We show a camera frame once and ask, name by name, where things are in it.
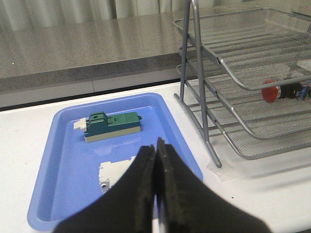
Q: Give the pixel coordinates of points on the clear tape patch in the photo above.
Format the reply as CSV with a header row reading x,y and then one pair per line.
x,y
228,170

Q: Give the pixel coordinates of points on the white circuit breaker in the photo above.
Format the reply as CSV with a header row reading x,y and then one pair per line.
x,y
111,172

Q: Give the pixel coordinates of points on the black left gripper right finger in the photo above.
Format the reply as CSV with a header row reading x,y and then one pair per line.
x,y
186,205

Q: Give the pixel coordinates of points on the green knife switch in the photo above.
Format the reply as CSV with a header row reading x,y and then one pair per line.
x,y
100,126

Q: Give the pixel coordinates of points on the silver rack frame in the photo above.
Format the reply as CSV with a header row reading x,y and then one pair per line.
x,y
192,75

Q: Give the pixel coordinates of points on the red emergency push button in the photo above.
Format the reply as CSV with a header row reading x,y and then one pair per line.
x,y
298,91

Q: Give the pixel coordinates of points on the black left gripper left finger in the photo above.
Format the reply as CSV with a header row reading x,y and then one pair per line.
x,y
126,208

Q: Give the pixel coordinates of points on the blue plastic tray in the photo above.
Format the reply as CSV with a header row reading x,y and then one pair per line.
x,y
68,179

